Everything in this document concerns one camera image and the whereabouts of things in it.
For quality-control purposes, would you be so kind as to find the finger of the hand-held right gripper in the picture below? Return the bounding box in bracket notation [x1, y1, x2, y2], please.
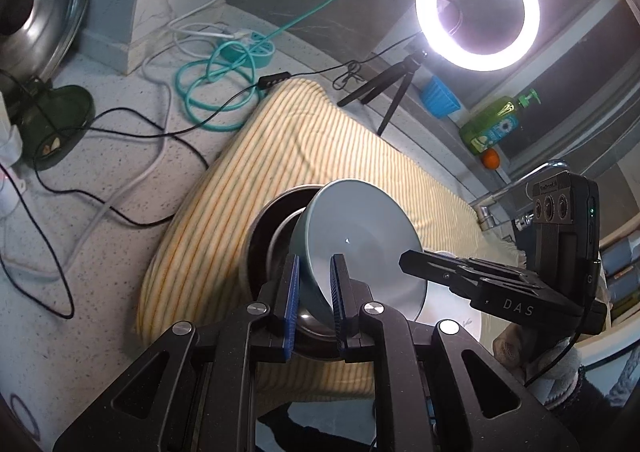
[399, 249, 543, 305]

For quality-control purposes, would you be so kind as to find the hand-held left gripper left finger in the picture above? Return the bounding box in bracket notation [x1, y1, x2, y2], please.
[52, 253, 302, 452]

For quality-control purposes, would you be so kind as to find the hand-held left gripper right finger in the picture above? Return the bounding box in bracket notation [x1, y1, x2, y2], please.
[330, 253, 581, 452]

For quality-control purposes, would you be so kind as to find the white plate with small print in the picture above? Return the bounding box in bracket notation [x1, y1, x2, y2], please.
[412, 249, 483, 343]

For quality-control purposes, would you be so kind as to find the small pale blue bowl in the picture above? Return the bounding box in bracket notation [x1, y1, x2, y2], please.
[290, 179, 428, 328]

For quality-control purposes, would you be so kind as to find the red steel-lined bowl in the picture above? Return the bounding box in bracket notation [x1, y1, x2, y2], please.
[267, 205, 341, 339]

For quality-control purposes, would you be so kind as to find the large stainless steel bowl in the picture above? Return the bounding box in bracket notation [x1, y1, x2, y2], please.
[240, 185, 351, 360]

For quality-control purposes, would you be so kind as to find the person's right hand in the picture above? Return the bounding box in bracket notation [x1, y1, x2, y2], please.
[492, 317, 586, 408]

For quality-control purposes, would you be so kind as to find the chrome faucet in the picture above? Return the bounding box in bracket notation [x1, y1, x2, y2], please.
[472, 159, 571, 233]

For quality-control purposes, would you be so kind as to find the wooden shelf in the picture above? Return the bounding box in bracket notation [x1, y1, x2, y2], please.
[597, 217, 640, 328]

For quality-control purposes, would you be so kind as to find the green dish soap bottle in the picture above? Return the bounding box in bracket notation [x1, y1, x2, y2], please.
[460, 88, 542, 155]

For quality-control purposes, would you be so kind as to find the yellow striped cloth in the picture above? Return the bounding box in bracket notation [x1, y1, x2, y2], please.
[135, 80, 526, 400]

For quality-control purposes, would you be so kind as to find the blue ribbed cup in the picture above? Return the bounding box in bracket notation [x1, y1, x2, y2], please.
[420, 76, 461, 120]

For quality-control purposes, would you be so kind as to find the teal power strip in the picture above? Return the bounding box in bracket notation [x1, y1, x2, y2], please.
[212, 30, 276, 68]

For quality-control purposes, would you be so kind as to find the dark green dish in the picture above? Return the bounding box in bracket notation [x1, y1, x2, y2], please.
[10, 85, 96, 168]

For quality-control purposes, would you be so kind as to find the steel pot lid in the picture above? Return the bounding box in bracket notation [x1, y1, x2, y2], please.
[0, 0, 96, 78]

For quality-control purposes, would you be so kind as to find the teal cable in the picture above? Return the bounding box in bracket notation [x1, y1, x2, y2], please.
[172, 0, 416, 130]

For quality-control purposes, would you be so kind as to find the black cable with inline switch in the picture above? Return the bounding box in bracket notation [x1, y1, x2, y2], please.
[0, 30, 426, 320]

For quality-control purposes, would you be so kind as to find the white ring light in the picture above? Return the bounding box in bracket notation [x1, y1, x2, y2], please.
[415, 0, 541, 72]

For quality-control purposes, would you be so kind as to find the white cable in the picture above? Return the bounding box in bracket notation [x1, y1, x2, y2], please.
[0, 20, 251, 285]

